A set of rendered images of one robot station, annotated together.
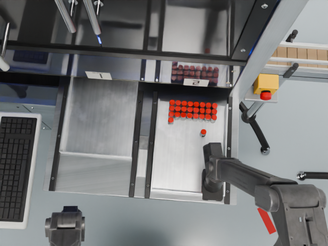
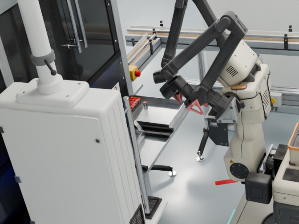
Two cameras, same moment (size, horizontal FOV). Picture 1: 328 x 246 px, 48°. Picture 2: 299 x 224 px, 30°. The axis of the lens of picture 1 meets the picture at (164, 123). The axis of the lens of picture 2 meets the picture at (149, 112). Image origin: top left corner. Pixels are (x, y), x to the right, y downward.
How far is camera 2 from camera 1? 2.55 m
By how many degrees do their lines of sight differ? 53
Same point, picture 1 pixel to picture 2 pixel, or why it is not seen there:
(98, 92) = not seen: hidden behind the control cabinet
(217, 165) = (165, 57)
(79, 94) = not seen: hidden behind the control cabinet
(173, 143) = (145, 119)
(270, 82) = (132, 67)
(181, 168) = (162, 117)
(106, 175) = (150, 146)
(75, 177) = (144, 159)
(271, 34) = (116, 20)
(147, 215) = not seen: outside the picture
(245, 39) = (113, 31)
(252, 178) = (173, 21)
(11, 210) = (150, 200)
